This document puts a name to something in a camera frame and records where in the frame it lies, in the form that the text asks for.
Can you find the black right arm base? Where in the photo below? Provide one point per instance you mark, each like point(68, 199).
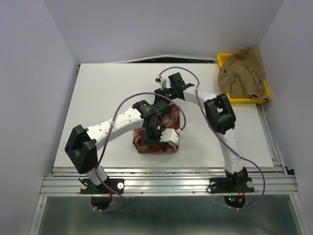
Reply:
point(228, 185)

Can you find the tan skirt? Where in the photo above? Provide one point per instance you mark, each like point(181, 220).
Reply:
point(244, 71)

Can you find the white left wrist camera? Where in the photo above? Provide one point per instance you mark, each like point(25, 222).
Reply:
point(170, 136)

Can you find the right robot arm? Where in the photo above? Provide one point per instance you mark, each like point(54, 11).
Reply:
point(220, 118)

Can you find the red plaid skirt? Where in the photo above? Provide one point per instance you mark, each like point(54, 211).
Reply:
point(171, 121)

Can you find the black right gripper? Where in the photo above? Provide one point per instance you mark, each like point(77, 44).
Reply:
point(158, 98)

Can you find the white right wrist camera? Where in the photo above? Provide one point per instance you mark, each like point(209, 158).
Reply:
point(161, 81)

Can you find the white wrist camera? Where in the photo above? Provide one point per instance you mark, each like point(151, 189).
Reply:
point(170, 136)
point(161, 81)

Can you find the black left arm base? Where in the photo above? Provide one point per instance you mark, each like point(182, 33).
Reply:
point(88, 187)

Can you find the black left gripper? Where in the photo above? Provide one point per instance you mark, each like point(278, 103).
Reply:
point(154, 140)

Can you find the aluminium rail frame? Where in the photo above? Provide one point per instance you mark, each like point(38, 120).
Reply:
point(173, 201)

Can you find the yellow plastic bin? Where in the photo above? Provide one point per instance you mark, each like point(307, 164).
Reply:
point(244, 73)

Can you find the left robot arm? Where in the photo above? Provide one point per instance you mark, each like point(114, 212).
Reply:
point(83, 143)

